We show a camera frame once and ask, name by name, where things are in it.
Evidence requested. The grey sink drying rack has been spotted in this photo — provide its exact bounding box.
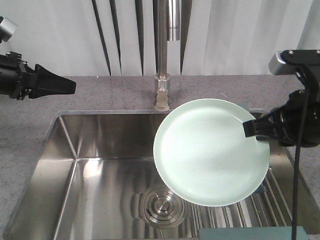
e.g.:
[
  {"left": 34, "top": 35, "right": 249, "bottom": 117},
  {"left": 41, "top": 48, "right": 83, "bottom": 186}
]
[{"left": 186, "top": 103, "right": 312, "bottom": 240}]

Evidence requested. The round steel sink drain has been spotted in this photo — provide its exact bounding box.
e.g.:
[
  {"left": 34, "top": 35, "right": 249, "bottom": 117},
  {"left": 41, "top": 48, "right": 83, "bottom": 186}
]
[{"left": 139, "top": 184, "right": 186, "bottom": 229}]

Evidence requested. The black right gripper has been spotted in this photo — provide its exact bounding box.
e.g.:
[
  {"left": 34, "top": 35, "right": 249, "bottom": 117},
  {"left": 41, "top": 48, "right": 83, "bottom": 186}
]
[{"left": 242, "top": 49, "right": 320, "bottom": 147}]

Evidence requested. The light green round plate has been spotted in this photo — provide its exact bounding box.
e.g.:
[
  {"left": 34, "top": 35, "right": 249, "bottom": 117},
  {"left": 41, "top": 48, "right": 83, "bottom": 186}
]
[{"left": 153, "top": 98, "right": 270, "bottom": 207}]

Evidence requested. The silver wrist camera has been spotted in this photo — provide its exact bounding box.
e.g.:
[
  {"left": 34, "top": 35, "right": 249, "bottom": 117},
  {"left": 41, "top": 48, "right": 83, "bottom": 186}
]
[
  {"left": 0, "top": 16, "right": 18, "bottom": 42},
  {"left": 268, "top": 51, "right": 296, "bottom": 76}
]

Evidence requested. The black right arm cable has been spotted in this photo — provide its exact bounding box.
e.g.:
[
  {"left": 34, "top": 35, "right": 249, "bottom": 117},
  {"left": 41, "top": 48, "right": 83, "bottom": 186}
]
[{"left": 291, "top": 89, "right": 310, "bottom": 240}]

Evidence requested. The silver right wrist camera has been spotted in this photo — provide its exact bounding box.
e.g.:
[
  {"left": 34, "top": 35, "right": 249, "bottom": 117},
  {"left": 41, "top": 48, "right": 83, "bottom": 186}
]
[{"left": 268, "top": 51, "right": 296, "bottom": 76}]

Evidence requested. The chrome kitchen faucet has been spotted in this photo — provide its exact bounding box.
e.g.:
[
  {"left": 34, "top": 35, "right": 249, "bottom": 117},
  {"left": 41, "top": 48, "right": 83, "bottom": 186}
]
[{"left": 153, "top": 0, "right": 181, "bottom": 112}]

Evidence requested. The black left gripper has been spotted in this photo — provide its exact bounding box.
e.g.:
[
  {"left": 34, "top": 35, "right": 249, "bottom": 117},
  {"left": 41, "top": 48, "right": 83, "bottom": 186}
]
[{"left": 0, "top": 51, "right": 76, "bottom": 100}]

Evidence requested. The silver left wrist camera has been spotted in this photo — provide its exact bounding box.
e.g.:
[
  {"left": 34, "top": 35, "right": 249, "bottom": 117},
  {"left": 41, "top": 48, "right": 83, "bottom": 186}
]
[{"left": 0, "top": 16, "right": 18, "bottom": 42}]

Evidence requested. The stainless steel sink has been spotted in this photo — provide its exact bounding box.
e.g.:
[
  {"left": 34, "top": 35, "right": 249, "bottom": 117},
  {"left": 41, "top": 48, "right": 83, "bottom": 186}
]
[{"left": 3, "top": 110, "right": 194, "bottom": 240}]

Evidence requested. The white pleated curtain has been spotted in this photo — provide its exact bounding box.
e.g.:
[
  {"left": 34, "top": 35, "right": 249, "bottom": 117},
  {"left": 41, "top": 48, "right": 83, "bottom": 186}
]
[{"left": 0, "top": 0, "right": 320, "bottom": 76}]

